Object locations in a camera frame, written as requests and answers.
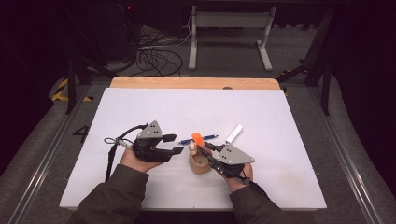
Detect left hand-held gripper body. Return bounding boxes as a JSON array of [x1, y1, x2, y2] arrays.
[[132, 120, 173, 163]]

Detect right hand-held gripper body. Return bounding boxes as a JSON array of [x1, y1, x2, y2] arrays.
[[207, 143, 256, 180]]

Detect wooden pen holder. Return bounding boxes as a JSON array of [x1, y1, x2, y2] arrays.
[[188, 141, 216, 175]]

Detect blue pen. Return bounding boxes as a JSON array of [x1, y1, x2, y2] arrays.
[[177, 133, 219, 146]]

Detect orange highlighter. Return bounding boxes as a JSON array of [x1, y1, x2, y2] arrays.
[[191, 132, 205, 148]]

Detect white marker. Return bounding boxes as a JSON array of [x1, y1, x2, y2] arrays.
[[225, 124, 244, 145]]

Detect person's left hand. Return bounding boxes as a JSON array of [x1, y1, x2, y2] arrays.
[[120, 148, 163, 174]]

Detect person's right hand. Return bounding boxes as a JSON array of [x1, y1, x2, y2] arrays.
[[218, 161, 254, 193]]

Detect white table sheet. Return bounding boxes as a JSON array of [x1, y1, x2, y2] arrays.
[[59, 87, 328, 210]]

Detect black tripod stand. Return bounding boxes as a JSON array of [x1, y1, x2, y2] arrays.
[[60, 6, 118, 116]]

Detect yellow black hazard tape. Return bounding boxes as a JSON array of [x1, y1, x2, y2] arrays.
[[50, 77, 94, 103]]

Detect black metal stand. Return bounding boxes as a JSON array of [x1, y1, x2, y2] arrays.
[[276, 8, 334, 117]]

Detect right hand-held gripper cable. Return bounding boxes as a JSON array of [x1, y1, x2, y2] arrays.
[[238, 175, 271, 201]]

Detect hand-held gripper cable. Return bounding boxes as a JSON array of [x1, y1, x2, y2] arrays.
[[103, 123, 149, 183], [238, 175, 271, 201]]

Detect left hand-held gripper cable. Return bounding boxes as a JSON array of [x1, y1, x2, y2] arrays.
[[103, 123, 149, 183]]

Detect bundle of black floor cables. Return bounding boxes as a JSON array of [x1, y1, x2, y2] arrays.
[[129, 12, 192, 77]]

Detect aluminium floor rail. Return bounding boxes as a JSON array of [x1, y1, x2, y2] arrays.
[[306, 87, 385, 224], [6, 85, 92, 224]]

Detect white metal stand frame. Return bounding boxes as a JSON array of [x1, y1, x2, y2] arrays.
[[188, 5, 277, 72]]

